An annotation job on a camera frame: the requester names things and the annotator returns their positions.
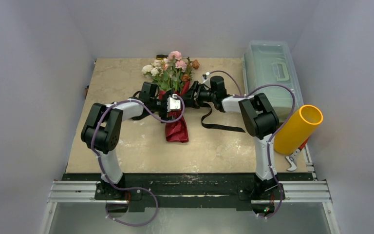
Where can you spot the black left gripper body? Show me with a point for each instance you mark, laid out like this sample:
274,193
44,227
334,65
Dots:
160,107

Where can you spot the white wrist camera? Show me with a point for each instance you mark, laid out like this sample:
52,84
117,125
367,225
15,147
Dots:
173,103
206,79

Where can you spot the black table edge rail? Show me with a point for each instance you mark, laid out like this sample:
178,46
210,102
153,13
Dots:
169,183

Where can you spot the clear plastic storage box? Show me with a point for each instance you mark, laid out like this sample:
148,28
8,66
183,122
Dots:
270,62

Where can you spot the yellow cylinder vase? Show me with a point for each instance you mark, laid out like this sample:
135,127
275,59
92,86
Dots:
297,129

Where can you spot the aluminium frame rail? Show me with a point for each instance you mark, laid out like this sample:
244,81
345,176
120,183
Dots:
294,191

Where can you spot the black printed ribbon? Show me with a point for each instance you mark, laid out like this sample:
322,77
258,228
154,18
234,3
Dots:
148,112

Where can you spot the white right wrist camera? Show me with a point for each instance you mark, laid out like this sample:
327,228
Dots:
206,79

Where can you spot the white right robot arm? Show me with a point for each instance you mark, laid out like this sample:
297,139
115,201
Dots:
259,118

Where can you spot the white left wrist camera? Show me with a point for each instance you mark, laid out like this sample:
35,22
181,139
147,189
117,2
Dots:
173,103

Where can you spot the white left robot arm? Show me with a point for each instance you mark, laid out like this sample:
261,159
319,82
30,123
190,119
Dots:
101,130

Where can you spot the red handled pliers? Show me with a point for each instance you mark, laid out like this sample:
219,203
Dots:
292,159

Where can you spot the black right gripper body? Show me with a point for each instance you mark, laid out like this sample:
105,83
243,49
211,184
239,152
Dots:
195,95

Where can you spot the red paper flower bouquet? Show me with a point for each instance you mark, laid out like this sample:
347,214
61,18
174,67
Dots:
172,72

